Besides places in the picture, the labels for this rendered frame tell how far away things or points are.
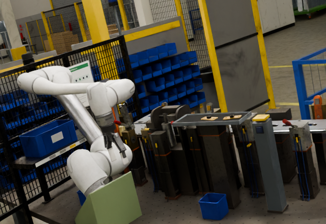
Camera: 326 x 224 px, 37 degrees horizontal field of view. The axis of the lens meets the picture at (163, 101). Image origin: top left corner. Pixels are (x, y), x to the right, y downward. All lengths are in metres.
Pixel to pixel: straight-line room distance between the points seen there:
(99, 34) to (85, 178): 1.45
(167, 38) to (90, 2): 2.10
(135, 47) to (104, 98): 2.98
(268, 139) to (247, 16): 4.12
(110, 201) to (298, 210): 0.90
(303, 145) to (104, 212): 1.00
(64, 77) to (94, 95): 0.53
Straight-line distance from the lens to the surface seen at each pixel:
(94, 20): 3.67
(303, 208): 2.38
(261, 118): 2.20
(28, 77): 2.79
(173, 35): 5.70
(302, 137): 2.34
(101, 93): 2.38
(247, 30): 6.21
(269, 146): 2.23
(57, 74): 2.87
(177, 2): 7.30
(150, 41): 5.46
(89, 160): 2.55
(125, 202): 2.53
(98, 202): 2.42
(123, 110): 2.88
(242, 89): 6.10
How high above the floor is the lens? 1.78
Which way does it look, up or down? 12 degrees down
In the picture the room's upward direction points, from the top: 13 degrees counter-clockwise
